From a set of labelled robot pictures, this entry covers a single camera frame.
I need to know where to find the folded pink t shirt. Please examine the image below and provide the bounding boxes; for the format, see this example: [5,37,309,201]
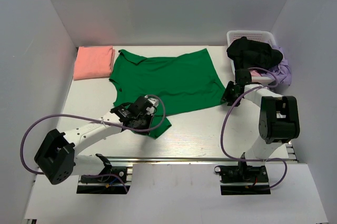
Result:
[73,46,115,80]

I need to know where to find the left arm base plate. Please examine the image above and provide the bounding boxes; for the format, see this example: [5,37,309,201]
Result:
[80,166,128,184]

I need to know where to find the green t shirt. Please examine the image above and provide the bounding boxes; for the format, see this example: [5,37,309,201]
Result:
[110,49,225,139]

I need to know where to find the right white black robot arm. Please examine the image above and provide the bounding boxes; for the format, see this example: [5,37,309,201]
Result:
[220,68,300,181]

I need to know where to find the pink garment in basket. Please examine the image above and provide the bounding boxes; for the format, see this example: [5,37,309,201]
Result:
[250,70,261,77]

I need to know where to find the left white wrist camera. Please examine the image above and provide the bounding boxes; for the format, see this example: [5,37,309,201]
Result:
[146,97,159,115]

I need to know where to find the black garment in basket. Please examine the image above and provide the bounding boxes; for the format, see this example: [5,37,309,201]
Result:
[226,37,283,70]

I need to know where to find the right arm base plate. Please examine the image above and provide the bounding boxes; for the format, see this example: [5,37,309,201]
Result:
[214,165,269,184]

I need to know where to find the lilac garment in basket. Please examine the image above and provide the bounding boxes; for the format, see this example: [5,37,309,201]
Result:
[269,46,292,86]

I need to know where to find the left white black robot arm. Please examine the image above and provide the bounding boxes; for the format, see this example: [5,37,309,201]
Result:
[34,96,159,185]

